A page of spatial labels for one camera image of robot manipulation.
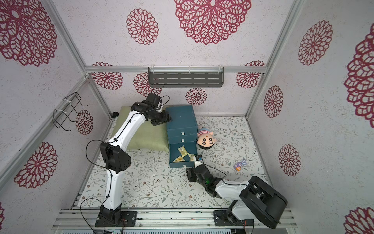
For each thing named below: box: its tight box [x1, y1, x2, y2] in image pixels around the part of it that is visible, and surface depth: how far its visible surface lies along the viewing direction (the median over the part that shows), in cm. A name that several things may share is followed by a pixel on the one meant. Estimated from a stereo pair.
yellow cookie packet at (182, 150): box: [176, 145, 189, 158], surface depth 99 cm
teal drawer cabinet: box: [165, 105, 198, 144], surface depth 92 cm
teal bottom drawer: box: [172, 145, 197, 163], surface depth 98 cm
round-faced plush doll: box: [196, 127, 217, 150], surface depth 99 cm
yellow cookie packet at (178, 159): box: [172, 155, 186, 163], surface depth 95 cm
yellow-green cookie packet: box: [187, 153, 196, 162], surface depth 96 cm
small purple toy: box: [233, 159, 247, 172], surface depth 92 cm
